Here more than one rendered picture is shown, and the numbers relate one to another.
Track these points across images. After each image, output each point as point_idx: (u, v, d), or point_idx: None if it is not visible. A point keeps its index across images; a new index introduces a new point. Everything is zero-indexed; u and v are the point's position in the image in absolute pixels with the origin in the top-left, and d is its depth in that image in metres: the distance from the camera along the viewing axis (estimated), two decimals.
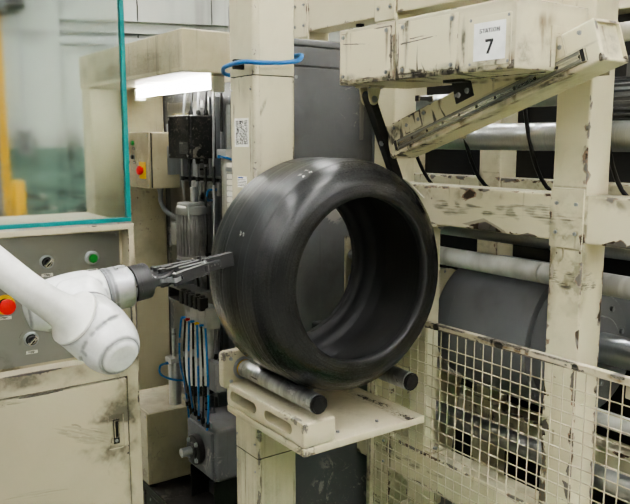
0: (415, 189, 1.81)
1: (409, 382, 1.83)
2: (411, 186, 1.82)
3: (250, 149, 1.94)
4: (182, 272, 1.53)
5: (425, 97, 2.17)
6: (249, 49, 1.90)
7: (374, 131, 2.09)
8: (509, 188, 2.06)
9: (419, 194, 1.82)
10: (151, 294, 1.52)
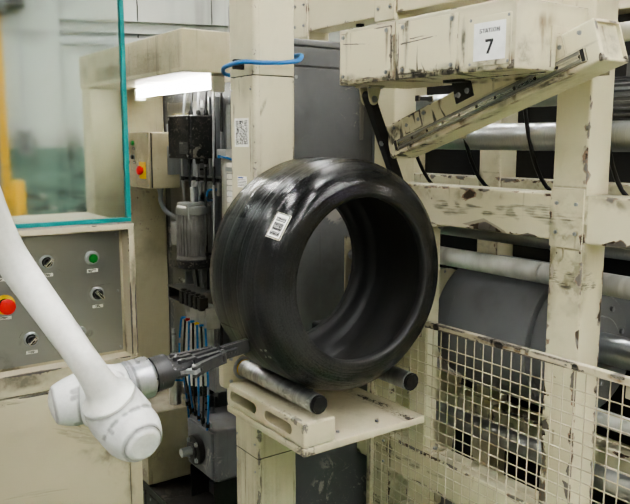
0: (279, 222, 1.60)
1: (414, 378, 1.84)
2: (274, 223, 1.61)
3: (250, 149, 1.94)
4: (201, 364, 1.58)
5: (425, 97, 2.17)
6: (249, 49, 1.90)
7: (374, 131, 2.09)
8: (509, 188, 2.06)
9: (285, 218, 1.60)
10: (171, 385, 1.58)
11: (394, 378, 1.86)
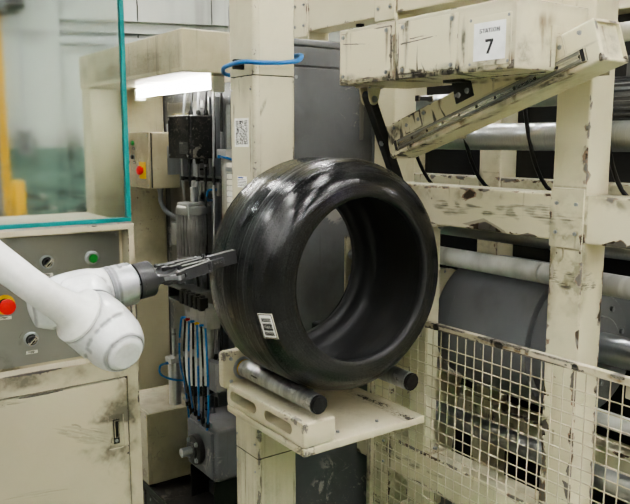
0: (266, 323, 1.61)
1: (409, 381, 1.83)
2: (262, 325, 1.62)
3: (250, 149, 1.94)
4: (185, 270, 1.54)
5: (425, 97, 2.17)
6: (249, 49, 1.90)
7: (374, 131, 2.09)
8: (509, 188, 2.06)
9: (268, 317, 1.61)
10: (155, 292, 1.53)
11: None
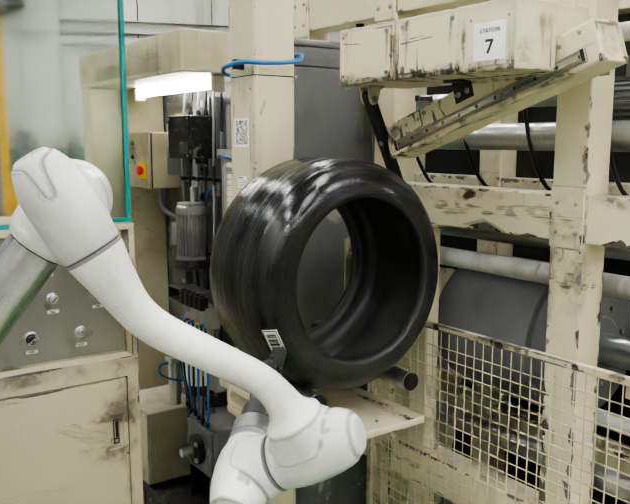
0: (272, 339, 1.63)
1: (414, 378, 1.84)
2: (268, 341, 1.64)
3: (250, 149, 1.94)
4: None
5: (425, 97, 2.17)
6: (249, 49, 1.90)
7: (374, 131, 2.09)
8: (509, 188, 2.06)
9: (273, 333, 1.62)
10: None
11: (394, 378, 1.86)
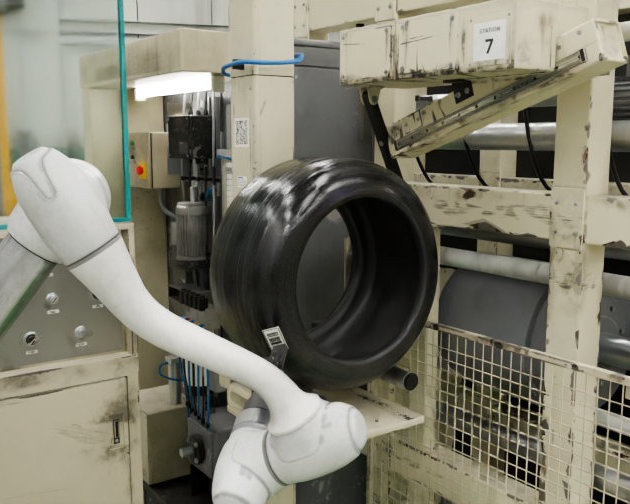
0: (273, 337, 1.63)
1: (414, 378, 1.84)
2: (269, 340, 1.64)
3: (250, 149, 1.94)
4: None
5: (425, 97, 2.17)
6: (249, 49, 1.90)
7: (374, 131, 2.09)
8: (509, 188, 2.06)
9: (275, 330, 1.63)
10: None
11: (394, 378, 1.86)
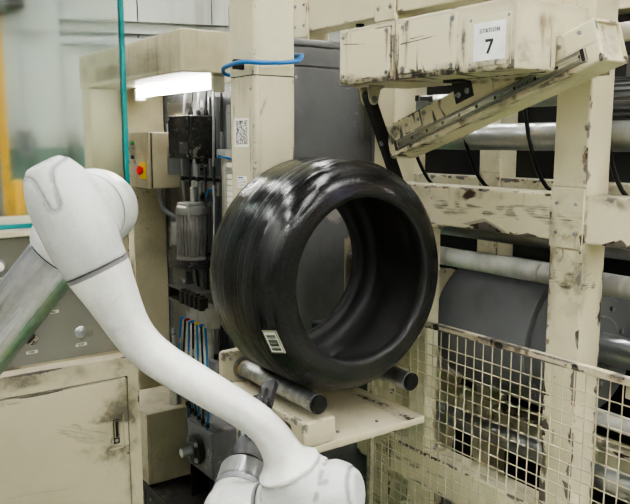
0: (271, 339, 1.63)
1: (414, 378, 1.84)
2: (268, 341, 1.64)
3: (250, 149, 1.94)
4: None
5: (425, 97, 2.17)
6: (249, 49, 1.90)
7: (374, 131, 2.09)
8: (509, 188, 2.06)
9: (273, 333, 1.62)
10: (253, 443, 1.34)
11: (394, 378, 1.86)
